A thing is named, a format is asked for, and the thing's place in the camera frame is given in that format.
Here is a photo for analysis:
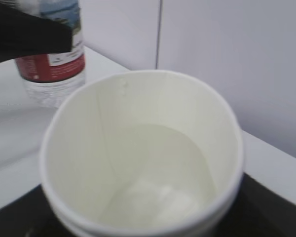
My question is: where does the Nongfu Spring water bottle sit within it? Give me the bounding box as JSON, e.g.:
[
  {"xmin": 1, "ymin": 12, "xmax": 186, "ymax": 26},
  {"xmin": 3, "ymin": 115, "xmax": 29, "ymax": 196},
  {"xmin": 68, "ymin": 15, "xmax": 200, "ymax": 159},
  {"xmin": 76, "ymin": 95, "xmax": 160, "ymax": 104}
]
[{"xmin": 15, "ymin": 0, "xmax": 85, "ymax": 107}]

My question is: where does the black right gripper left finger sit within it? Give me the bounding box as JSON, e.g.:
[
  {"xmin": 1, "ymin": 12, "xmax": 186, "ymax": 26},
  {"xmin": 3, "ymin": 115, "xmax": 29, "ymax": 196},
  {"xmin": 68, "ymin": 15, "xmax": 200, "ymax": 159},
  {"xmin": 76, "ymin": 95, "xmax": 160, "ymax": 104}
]
[{"xmin": 0, "ymin": 185, "xmax": 73, "ymax": 237}]

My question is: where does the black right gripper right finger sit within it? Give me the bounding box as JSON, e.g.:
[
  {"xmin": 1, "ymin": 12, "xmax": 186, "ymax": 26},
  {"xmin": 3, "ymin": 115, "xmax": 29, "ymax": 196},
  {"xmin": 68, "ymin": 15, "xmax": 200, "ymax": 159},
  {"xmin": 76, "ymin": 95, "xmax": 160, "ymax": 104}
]
[{"xmin": 213, "ymin": 174, "xmax": 296, "ymax": 237}]

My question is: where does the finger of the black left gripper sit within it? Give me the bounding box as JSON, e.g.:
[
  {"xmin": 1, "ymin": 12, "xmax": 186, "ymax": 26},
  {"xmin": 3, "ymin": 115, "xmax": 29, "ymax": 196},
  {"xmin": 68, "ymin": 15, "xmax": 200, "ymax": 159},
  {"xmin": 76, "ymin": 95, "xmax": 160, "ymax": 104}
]
[{"xmin": 0, "ymin": 3, "xmax": 73, "ymax": 63}]

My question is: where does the white paper cup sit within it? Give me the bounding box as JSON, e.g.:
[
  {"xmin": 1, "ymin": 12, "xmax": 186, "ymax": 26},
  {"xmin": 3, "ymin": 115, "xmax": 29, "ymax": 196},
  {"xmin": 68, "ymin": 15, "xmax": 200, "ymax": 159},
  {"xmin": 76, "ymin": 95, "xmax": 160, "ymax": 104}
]
[{"xmin": 39, "ymin": 70, "xmax": 244, "ymax": 237}]

